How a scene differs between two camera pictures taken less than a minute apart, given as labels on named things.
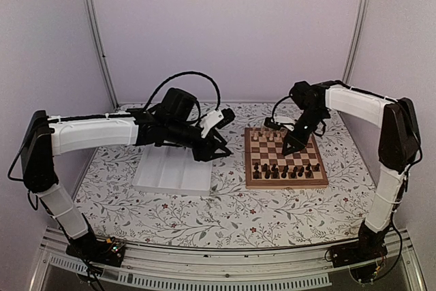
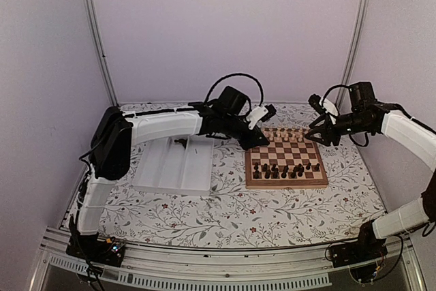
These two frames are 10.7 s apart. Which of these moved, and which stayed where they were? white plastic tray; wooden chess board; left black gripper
Moved: left black gripper
Stayed: wooden chess board; white plastic tray
